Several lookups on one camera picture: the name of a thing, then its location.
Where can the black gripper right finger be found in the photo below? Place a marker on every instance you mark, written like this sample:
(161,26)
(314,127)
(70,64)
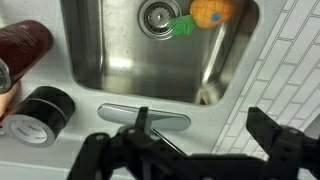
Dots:
(290,150)

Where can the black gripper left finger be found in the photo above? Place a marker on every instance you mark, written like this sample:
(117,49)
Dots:
(126,156)

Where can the chrome sink faucet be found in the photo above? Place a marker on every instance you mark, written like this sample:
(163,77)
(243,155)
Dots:
(170,120)

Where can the black round tin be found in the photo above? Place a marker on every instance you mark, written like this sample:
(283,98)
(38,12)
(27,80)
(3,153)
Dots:
(40,116)

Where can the stainless steel sink basin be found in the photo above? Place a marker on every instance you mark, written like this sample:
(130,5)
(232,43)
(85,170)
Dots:
(150,63)

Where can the orange cloth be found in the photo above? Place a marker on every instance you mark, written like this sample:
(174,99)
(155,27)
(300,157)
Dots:
(5,103)

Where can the round metal sink drain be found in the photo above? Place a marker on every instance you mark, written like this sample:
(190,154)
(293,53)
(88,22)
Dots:
(156,18)

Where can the maroon tumbler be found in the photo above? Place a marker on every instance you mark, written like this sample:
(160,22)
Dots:
(23,46)

